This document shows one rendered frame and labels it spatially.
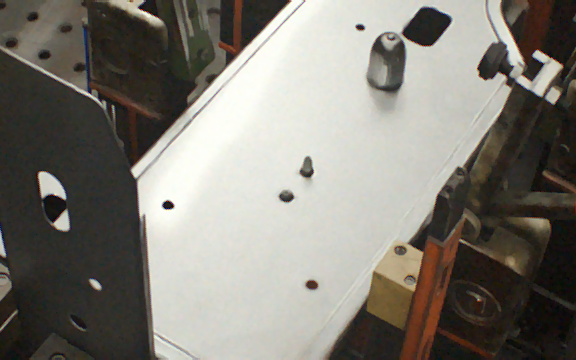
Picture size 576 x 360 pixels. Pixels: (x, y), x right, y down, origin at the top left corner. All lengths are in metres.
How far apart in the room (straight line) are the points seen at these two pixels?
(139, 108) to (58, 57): 0.39
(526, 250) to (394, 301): 0.11
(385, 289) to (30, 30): 0.78
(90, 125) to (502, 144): 0.33
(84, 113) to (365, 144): 0.45
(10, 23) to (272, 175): 0.64
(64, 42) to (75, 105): 0.92
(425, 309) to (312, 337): 0.11
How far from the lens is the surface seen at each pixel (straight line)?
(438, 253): 0.84
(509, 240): 0.97
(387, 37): 1.10
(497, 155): 0.90
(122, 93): 1.21
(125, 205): 0.70
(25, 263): 0.83
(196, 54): 1.13
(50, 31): 1.60
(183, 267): 1.00
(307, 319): 0.97
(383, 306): 0.95
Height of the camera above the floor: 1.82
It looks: 51 degrees down
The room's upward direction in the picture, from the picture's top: 4 degrees clockwise
